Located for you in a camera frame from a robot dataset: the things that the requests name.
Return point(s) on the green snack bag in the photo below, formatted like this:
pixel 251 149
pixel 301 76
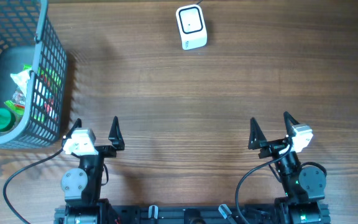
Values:
pixel 17 103

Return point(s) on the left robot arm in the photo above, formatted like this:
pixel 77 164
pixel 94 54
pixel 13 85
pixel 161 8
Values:
pixel 82 185

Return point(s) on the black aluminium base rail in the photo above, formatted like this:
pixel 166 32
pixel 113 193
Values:
pixel 254 213

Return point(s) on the light blue snack packet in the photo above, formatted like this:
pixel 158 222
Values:
pixel 21 79

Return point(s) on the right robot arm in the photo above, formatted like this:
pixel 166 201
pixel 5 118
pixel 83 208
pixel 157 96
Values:
pixel 303 183

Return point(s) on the white barcode scanner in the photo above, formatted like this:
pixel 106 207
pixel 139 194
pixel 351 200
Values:
pixel 191 26

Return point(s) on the green lid jar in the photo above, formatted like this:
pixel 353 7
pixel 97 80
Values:
pixel 7 120

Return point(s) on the grey plastic mesh basket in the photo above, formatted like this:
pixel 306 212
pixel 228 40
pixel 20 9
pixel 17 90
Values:
pixel 28 39

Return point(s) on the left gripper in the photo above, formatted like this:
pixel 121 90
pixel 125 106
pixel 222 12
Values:
pixel 114 136

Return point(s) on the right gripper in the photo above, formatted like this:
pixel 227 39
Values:
pixel 271 147

